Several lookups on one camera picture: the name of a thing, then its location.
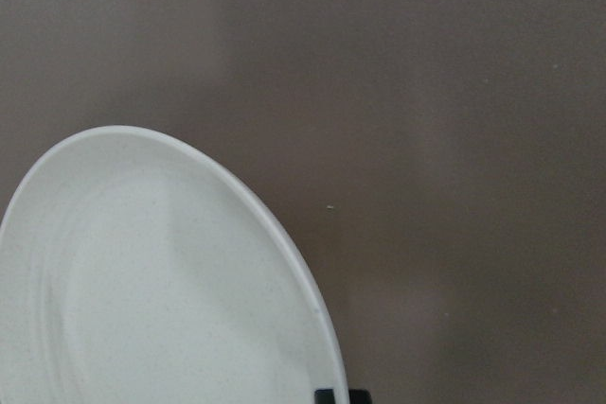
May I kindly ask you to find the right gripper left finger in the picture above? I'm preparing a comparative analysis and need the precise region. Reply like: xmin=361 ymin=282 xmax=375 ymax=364
xmin=313 ymin=389 xmax=335 ymax=404

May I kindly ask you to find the cream round plate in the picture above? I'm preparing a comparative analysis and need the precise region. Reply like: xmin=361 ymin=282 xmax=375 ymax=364
xmin=1 ymin=126 xmax=349 ymax=403

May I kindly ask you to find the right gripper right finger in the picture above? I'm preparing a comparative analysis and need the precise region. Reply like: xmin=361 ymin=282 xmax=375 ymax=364
xmin=348 ymin=389 xmax=372 ymax=404

